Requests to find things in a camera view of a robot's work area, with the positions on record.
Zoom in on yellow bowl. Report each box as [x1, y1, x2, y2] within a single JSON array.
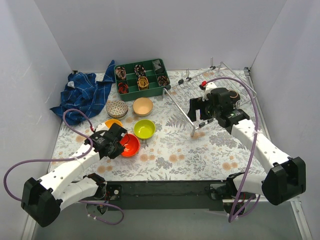
[[104, 119, 123, 128]]

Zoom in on orange bowl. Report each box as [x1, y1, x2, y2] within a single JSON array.
[[120, 133, 140, 158]]

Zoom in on brown patterned white bowl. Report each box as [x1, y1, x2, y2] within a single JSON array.
[[105, 100, 129, 119]]

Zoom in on lime green bowl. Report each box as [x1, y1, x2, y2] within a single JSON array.
[[133, 119, 156, 140]]

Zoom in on beige bowl with drawing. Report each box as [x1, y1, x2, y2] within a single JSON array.
[[132, 97, 154, 117]]

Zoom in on black brown bowl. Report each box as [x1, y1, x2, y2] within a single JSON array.
[[229, 89, 241, 105]]

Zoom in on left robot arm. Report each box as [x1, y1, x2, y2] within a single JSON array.
[[21, 123, 128, 227]]

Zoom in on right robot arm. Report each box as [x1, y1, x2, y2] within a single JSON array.
[[187, 87, 306, 206]]

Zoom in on metal dish rack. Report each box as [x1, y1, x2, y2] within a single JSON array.
[[162, 59, 257, 137]]

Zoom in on floral table mat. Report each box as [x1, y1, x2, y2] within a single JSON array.
[[46, 69, 279, 182]]

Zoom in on brown ties bottom right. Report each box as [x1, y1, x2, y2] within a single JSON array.
[[157, 75, 170, 87]]

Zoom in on blue plaid cloth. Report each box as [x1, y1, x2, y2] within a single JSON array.
[[50, 60, 116, 119]]

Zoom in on green compartment tray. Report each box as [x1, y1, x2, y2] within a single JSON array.
[[114, 58, 171, 102]]

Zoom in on red black ties bottom left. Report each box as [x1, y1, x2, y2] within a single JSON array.
[[118, 82, 129, 94]]

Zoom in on yellow ties bottom middle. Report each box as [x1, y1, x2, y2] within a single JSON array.
[[137, 76, 149, 91]]

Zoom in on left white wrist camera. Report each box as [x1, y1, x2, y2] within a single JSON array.
[[95, 122, 110, 133]]

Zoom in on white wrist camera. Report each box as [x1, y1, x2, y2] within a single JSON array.
[[95, 122, 110, 133], [202, 82, 217, 102]]

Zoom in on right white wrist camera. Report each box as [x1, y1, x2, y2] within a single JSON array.
[[202, 82, 217, 102]]

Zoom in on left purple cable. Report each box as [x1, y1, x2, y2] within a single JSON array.
[[3, 108, 125, 226]]

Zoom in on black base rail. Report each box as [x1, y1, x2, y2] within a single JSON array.
[[105, 180, 237, 213]]

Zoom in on hair ties top middle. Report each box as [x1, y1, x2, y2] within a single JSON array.
[[134, 64, 147, 77]]

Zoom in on hair ties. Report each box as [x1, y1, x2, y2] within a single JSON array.
[[115, 65, 127, 79], [134, 64, 147, 77]]

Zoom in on hair ties top left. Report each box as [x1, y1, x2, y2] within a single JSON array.
[[115, 65, 127, 79]]

